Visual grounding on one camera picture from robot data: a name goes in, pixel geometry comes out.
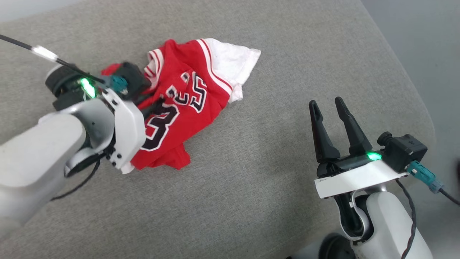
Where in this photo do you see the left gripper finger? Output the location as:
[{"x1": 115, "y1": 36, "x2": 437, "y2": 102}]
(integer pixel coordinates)
[{"x1": 138, "y1": 94, "x2": 166, "y2": 120}]

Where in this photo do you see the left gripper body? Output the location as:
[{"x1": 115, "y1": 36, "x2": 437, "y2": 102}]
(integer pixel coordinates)
[{"x1": 46, "y1": 67, "x2": 146, "y2": 169}]

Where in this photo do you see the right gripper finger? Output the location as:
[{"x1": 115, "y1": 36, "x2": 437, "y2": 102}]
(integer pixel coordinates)
[
  {"x1": 309, "y1": 100, "x2": 341, "y2": 163},
  {"x1": 335, "y1": 96, "x2": 373, "y2": 156}
]

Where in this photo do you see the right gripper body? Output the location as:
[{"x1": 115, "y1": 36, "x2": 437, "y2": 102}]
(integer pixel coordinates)
[{"x1": 314, "y1": 150, "x2": 409, "y2": 199}]

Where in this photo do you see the red basketball jersey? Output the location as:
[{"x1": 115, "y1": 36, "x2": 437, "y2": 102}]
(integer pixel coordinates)
[{"x1": 102, "y1": 38, "x2": 262, "y2": 175}]

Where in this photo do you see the grey fabric sofa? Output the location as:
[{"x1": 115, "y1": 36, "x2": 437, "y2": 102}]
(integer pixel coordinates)
[{"x1": 0, "y1": 0, "x2": 437, "y2": 259}]

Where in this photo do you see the teal left camera connector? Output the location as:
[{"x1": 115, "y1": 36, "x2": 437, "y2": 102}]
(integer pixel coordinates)
[{"x1": 111, "y1": 75, "x2": 129, "y2": 95}]

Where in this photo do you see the teal camera connector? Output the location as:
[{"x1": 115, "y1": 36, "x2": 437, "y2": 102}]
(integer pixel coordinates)
[
  {"x1": 406, "y1": 161, "x2": 444, "y2": 194},
  {"x1": 111, "y1": 75, "x2": 129, "y2": 95}
]

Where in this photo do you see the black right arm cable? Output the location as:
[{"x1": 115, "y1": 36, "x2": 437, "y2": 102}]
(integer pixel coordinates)
[{"x1": 395, "y1": 179, "x2": 417, "y2": 259}]

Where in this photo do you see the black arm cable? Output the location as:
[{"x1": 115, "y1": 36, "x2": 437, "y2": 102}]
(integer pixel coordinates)
[
  {"x1": 50, "y1": 155, "x2": 102, "y2": 202},
  {"x1": 395, "y1": 179, "x2": 417, "y2": 259}
]

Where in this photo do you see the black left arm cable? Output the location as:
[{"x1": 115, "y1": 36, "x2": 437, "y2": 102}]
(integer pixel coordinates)
[{"x1": 50, "y1": 155, "x2": 102, "y2": 202}]

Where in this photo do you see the teal right camera connector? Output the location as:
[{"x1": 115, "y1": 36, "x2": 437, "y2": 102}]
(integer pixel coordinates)
[{"x1": 406, "y1": 161, "x2": 444, "y2": 194}]

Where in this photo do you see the black right camera cable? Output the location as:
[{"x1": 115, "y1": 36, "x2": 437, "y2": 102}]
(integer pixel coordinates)
[{"x1": 438, "y1": 187, "x2": 460, "y2": 206}]

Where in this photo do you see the black camera cable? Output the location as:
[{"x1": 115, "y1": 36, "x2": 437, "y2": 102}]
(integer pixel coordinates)
[
  {"x1": 438, "y1": 187, "x2": 460, "y2": 206},
  {"x1": 0, "y1": 34, "x2": 112, "y2": 85}
]

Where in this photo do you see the white cable label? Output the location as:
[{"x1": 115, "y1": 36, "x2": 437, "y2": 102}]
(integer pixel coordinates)
[{"x1": 31, "y1": 46, "x2": 59, "y2": 62}]

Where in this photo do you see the black left camera cable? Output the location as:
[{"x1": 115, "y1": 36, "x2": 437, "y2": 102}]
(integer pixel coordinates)
[{"x1": 0, "y1": 34, "x2": 112, "y2": 85}]

